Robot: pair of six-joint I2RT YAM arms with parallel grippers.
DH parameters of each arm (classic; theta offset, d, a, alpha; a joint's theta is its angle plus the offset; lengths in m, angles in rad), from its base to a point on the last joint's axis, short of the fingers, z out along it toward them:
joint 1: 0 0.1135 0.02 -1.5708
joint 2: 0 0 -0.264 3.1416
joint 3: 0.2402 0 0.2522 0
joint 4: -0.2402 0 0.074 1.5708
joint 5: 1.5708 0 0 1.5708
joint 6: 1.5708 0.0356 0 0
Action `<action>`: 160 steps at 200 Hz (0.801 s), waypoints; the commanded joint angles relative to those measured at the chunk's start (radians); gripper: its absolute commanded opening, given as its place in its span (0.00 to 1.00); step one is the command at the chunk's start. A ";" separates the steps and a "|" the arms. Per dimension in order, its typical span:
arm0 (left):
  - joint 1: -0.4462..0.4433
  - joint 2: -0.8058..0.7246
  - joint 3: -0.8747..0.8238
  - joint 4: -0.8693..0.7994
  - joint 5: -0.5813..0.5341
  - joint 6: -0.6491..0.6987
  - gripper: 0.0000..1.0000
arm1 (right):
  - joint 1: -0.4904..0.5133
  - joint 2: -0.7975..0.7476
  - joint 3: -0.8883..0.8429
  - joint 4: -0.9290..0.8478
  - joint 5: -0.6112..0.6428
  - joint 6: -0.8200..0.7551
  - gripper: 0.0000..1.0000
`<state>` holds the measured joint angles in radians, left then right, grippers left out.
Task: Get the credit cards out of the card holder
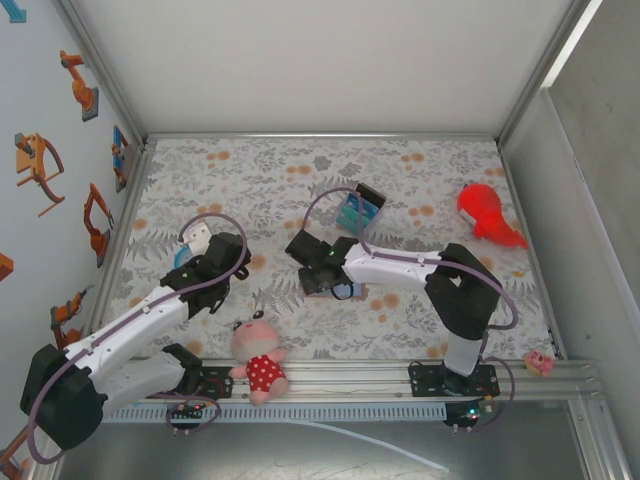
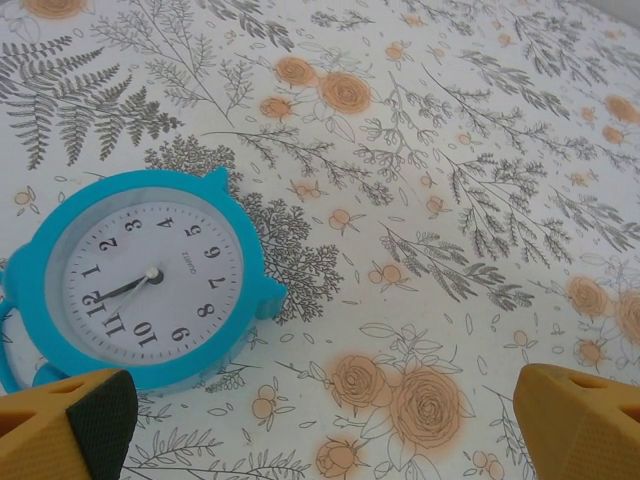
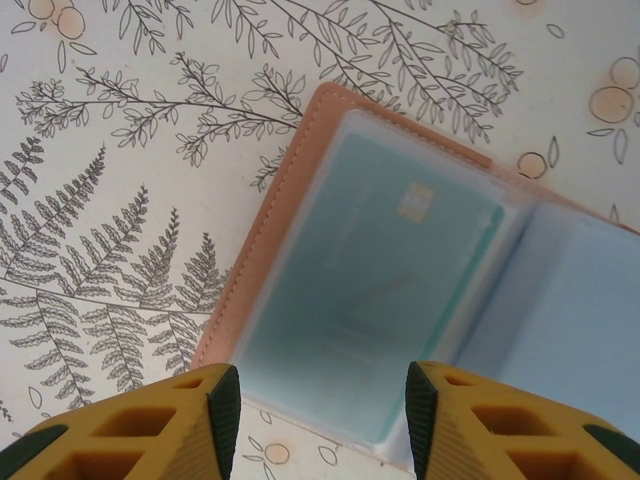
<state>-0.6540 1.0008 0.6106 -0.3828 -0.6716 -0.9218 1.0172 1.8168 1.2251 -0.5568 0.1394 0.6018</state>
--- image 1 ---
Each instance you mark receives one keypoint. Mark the pink-framed blue picture book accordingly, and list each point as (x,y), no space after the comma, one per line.
(362,292)

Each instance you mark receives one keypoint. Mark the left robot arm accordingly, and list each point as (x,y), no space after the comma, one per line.
(135,320)

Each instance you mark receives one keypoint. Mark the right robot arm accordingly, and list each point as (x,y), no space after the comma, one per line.
(390,265)

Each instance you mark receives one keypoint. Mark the teal card in box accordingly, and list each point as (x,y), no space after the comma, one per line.
(347,223)

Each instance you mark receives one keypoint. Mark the green card in box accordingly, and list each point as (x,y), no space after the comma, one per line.
(350,215)

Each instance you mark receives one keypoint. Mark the blue card in box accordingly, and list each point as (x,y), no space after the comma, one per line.
(352,204)

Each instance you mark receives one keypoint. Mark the black card in box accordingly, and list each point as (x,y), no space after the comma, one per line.
(371,196)

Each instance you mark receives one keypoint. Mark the blue tape roll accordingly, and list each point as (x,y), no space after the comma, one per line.
(180,257)

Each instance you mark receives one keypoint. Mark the teal and black box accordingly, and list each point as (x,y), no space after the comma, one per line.
(370,215)

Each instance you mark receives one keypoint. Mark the floral table mat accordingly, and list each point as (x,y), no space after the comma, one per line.
(300,330)

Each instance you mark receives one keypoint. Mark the pink doll polka dot dress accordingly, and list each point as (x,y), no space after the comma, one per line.
(260,372)

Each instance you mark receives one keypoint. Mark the blue and orange sticker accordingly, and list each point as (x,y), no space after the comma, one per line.
(120,150)

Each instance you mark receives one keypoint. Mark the left electronics board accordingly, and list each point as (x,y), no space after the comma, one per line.
(186,412)

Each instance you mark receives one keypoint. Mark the electronics board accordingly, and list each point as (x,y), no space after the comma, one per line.
(467,415)
(186,412)

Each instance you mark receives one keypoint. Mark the red plush toy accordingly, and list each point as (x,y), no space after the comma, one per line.
(487,210)

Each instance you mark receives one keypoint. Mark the thin white plastic strip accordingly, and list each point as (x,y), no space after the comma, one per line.
(380,441)

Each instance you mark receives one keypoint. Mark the orange claw machine sticker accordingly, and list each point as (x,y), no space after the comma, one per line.
(32,160)

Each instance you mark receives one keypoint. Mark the orange block sticker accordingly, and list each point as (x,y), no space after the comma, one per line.
(5,267)

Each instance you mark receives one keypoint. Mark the right electronics board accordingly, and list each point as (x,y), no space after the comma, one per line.
(467,415)

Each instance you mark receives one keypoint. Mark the small pink bear plush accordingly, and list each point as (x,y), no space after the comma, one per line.
(540,362)

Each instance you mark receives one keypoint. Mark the aluminium left side rail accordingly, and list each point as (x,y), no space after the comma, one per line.
(129,200)

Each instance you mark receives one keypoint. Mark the aluminium back frame rail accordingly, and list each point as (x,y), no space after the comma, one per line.
(320,136)

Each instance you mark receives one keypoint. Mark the aluminium frame rail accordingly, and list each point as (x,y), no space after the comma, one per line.
(340,375)
(320,136)

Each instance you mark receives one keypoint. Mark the aluminium front frame rail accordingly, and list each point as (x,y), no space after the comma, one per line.
(340,375)

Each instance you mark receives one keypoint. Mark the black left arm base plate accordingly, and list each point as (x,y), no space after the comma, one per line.
(220,382)

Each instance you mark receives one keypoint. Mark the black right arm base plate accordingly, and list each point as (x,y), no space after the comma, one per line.
(425,380)

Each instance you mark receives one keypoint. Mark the aluminium left frame post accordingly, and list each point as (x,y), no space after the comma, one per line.
(98,65)

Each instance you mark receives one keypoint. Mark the aluminium frame post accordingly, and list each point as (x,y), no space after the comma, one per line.
(547,65)
(98,65)

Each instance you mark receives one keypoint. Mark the aluminium right frame post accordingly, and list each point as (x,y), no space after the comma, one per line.
(547,65)

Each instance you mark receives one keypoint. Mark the blue bracket wall sticker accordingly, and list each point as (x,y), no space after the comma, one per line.
(17,12)

